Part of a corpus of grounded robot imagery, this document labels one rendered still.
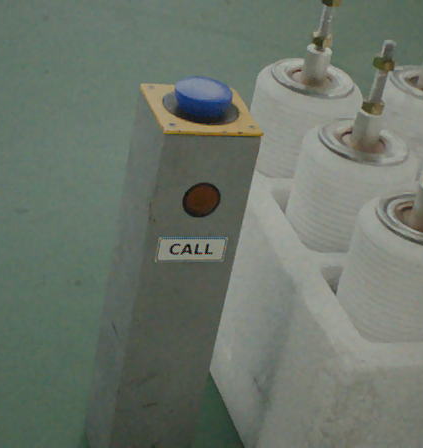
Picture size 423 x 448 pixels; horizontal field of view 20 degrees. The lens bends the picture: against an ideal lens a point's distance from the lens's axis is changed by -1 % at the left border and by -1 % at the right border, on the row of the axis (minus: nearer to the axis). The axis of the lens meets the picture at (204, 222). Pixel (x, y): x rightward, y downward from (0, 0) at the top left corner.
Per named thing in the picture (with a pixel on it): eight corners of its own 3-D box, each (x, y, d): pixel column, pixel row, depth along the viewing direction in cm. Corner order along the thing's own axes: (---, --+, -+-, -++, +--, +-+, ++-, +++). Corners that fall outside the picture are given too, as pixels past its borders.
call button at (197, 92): (235, 128, 82) (241, 101, 81) (179, 126, 81) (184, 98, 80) (218, 101, 85) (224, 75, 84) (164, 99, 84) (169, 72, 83)
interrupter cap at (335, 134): (399, 179, 94) (401, 171, 94) (307, 150, 95) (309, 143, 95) (414, 142, 100) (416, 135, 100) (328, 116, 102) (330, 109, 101)
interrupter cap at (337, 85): (257, 63, 109) (259, 56, 109) (332, 66, 112) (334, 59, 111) (288, 101, 103) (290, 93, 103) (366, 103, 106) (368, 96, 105)
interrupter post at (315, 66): (294, 76, 108) (302, 42, 106) (318, 77, 109) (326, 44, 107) (304, 88, 106) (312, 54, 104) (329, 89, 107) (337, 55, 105)
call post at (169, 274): (186, 481, 97) (264, 138, 81) (101, 486, 94) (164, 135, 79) (163, 423, 102) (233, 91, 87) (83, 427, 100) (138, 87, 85)
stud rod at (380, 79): (372, 132, 96) (395, 45, 93) (360, 128, 97) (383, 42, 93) (374, 127, 97) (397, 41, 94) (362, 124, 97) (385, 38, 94)
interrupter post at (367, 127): (373, 156, 97) (383, 120, 95) (345, 148, 97) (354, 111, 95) (379, 145, 99) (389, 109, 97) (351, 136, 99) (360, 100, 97)
